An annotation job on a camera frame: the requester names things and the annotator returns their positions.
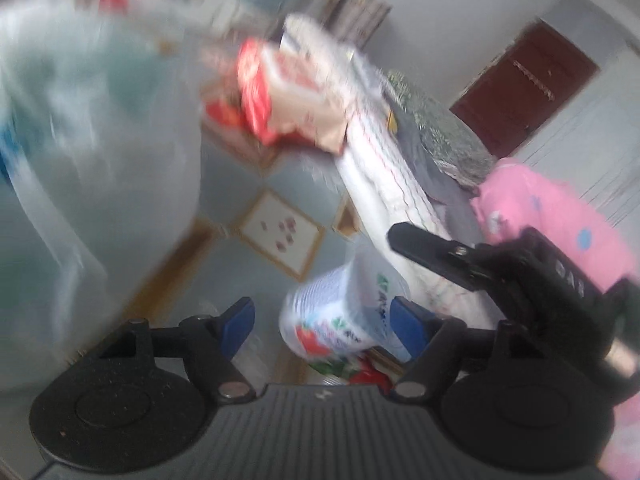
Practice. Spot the white printed tissue pack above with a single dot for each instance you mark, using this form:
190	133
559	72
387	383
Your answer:
330	310

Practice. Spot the brown door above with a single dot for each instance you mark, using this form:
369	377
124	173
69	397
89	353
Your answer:
520	90

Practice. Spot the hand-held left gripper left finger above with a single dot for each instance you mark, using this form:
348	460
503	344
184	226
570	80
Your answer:
237	327

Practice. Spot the white panelled door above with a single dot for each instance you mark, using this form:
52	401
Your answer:
610	125

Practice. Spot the grey cloth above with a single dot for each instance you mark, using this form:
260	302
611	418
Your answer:
435	170

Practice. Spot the checked cloth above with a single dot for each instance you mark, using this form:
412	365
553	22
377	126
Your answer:
360	10

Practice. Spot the red and green packet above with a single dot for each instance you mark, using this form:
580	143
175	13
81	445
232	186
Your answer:
350	372

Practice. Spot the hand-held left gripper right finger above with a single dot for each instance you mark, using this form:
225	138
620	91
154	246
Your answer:
407	327

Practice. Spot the white plastic bag blue print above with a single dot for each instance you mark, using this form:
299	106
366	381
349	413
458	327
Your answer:
100	160

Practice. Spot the green patterned cushion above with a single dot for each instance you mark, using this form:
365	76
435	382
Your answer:
450	130

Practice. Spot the red and white wipes pack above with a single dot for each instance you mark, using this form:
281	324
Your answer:
285	85

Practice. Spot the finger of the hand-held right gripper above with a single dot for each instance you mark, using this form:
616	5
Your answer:
430	255

